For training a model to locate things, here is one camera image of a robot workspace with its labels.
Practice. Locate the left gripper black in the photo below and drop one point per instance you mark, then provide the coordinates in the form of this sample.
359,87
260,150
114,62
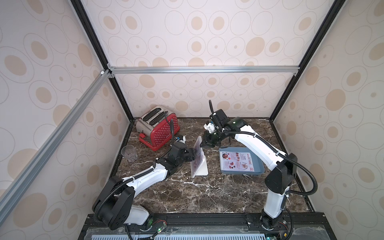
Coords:
190,152

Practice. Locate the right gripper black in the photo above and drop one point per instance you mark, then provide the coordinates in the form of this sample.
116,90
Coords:
212,138

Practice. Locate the new menu sheet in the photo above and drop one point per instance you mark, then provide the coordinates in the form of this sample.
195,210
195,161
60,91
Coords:
236,162

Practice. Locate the old pink menu sheet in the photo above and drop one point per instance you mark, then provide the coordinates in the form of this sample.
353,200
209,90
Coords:
199,156

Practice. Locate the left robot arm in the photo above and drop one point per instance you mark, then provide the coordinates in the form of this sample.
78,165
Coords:
114,206

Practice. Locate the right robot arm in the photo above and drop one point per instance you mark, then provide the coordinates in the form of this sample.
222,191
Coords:
281,172

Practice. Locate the blue grey tray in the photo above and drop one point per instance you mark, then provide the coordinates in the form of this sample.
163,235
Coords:
258,164

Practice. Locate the red polka dot toaster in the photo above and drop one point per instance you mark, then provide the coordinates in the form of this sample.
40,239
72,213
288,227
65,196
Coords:
154,129

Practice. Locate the clear drinking glass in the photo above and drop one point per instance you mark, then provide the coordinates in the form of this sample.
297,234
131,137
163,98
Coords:
129,153

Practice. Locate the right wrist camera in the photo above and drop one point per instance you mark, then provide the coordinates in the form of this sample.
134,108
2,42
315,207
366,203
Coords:
210,127

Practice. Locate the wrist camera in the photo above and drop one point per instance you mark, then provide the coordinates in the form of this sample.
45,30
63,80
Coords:
180,139
210,127

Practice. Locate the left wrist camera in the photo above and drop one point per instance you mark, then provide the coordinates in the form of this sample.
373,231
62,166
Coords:
180,139

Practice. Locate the horizontal aluminium frame bar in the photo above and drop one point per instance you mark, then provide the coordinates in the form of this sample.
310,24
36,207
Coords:
199,70

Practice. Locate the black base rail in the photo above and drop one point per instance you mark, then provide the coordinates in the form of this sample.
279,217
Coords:
294,226

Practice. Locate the left aluminium frame bar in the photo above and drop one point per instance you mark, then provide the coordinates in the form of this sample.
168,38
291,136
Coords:
20,185

